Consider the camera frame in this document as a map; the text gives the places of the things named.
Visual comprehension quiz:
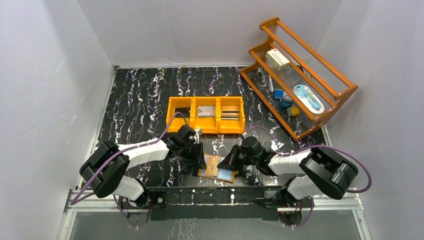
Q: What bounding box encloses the black card in bin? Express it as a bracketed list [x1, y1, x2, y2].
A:
[175, 107, 191, 118]

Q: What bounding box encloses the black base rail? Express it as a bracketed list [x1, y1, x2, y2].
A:
[118, 186, 304, 225]

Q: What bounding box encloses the silver binder clip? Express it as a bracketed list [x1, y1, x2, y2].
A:
[270, 140, 284, 152]

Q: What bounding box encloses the silver card stack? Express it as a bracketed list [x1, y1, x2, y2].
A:
[197, 105, 216, 118]

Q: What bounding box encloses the orange card stack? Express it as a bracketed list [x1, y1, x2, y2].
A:
[221, 105, 240, 121]

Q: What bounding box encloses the white red box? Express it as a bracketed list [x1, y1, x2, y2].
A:
[265, 48, 290, 71]

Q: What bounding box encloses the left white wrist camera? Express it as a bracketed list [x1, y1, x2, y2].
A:
[194, 128, 203, 138]

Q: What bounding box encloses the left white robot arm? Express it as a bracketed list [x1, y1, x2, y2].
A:
[79, 124, 206, 202]

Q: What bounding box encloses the blue packaged cutter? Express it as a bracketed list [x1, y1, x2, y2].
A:
[293, 84, 325, 115]

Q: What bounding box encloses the orange wooden shelf rack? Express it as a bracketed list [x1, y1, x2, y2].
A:
[240, 17, 358, 141]

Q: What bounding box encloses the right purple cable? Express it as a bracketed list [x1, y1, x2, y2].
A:
[241, 125, 373, 229]

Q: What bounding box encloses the yellow grey sharpener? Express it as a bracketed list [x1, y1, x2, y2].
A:
[287, 107, 300, 117]

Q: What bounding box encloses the orange three-compartment bin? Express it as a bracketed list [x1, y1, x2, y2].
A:
[166, 96, 246, 135]

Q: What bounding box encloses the orange card holder wallet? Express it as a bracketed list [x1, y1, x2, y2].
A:
[197, 154, 239, 183]

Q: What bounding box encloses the white pen marker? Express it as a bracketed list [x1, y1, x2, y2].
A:
[268, 74, 274, 93]

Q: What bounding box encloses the orange patterned credit card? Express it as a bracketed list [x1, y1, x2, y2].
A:
[199, 154, 221, 177]

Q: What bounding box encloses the blue eraser block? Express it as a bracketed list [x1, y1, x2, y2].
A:
[273, 88, 284, 100]

